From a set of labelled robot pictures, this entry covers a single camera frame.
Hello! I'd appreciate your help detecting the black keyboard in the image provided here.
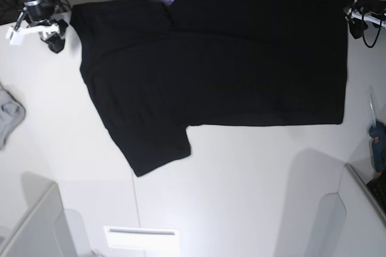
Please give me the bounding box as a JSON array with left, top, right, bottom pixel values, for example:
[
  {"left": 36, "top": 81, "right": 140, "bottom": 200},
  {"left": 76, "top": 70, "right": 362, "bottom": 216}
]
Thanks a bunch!
[{"left": 367, "top": 174, "right": 386, "bottom": 212}]

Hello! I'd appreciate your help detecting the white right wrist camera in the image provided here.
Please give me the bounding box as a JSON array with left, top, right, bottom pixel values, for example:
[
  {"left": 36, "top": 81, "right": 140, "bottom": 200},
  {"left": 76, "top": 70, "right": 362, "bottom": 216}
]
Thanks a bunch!
[{"left": 5, "top": 21, "right": 65, "bottom": 45}]

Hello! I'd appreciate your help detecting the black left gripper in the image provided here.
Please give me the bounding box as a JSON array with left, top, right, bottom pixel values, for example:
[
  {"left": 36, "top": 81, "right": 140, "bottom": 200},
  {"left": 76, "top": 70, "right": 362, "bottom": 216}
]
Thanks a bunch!
[{"left": 348, "top": 0, "right": 385, "bottom": 39}]

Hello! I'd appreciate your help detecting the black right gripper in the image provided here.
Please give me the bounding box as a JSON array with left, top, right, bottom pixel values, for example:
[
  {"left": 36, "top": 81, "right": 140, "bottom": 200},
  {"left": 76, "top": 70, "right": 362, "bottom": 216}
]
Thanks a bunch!
[{"left": 23, "top": 0, "right": 68, "bottom": 54}]

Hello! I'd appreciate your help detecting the grey cloth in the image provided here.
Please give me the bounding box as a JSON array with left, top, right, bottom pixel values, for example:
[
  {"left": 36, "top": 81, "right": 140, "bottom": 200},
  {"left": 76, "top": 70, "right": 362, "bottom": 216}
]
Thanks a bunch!
[{"left": 1, "top": 85, "right": 26, "bottom": 150}]

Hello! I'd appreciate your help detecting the blue glue gun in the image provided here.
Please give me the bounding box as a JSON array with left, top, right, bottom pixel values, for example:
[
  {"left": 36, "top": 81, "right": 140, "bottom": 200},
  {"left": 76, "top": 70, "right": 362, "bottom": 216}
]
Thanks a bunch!
[{"left": 369, "top": 120, "right": 385, "bottom": 174}]

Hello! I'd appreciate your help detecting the white label plate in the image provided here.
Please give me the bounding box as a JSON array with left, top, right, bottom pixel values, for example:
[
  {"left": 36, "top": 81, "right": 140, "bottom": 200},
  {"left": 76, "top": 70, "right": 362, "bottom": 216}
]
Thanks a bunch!
[{"left": 104, "top": 226, "right": 180, "bottom": 252}]

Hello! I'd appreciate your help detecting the black T-shirt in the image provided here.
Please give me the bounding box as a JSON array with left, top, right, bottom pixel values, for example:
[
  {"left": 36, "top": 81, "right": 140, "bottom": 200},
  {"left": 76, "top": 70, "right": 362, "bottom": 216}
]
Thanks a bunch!
[{"left": 70, "top": 0, "right": 348, "bottom": 177}]

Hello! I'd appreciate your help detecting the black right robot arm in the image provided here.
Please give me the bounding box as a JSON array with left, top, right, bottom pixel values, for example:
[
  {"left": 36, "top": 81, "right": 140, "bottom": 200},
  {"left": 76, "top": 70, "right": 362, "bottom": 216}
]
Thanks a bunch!
[{"left": 5, "top": 0, "right": 72, "bottom": 54}]

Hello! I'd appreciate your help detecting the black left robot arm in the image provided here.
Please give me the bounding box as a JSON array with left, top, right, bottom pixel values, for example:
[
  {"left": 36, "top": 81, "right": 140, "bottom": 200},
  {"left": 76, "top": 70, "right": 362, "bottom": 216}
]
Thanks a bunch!
[{"left": 346, "top": 0, "right": 385, "bottom": 48}]

